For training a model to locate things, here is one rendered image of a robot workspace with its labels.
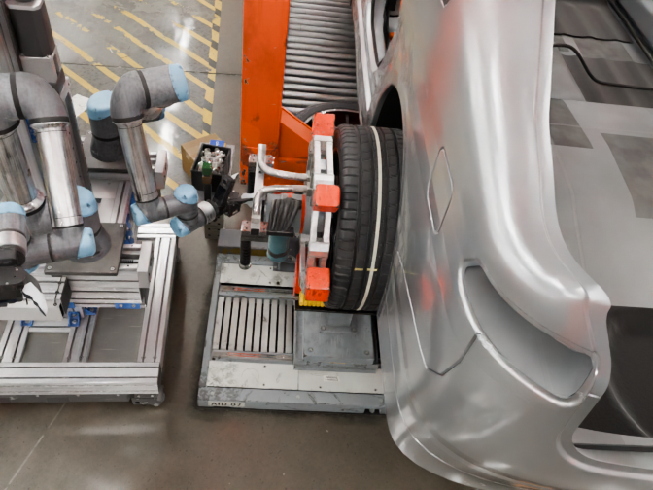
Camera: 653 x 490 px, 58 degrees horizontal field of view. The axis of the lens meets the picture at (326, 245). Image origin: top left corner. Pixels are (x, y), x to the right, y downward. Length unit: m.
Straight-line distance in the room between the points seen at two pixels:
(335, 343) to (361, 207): 0.89
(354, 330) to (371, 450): 0.50
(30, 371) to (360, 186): 1.46
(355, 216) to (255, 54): 0.80
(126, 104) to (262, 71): 0.65
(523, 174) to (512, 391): 0.42
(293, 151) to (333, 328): 0.78
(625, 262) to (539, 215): 1.16
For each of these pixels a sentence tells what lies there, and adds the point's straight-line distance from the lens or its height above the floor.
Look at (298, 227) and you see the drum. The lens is 2.08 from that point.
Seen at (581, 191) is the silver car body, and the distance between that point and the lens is 2.31.
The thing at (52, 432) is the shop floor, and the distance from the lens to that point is 2.69.
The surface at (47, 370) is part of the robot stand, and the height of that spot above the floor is 0.23.
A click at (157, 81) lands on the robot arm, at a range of 1.90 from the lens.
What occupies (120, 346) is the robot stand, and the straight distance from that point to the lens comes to 2.58.
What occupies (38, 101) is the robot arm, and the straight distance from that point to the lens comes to 1.67.
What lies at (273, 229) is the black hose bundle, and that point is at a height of 0.98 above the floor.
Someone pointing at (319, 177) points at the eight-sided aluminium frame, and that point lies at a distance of 1.88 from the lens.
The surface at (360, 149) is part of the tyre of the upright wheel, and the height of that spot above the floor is 1.17.
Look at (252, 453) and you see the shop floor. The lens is 2.55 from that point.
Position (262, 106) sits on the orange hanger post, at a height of 0.95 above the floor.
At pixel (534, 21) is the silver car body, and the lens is 1.46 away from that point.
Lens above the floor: 2.36
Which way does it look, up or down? 47 degrees down
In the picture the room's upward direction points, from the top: 11 degrees clockwise
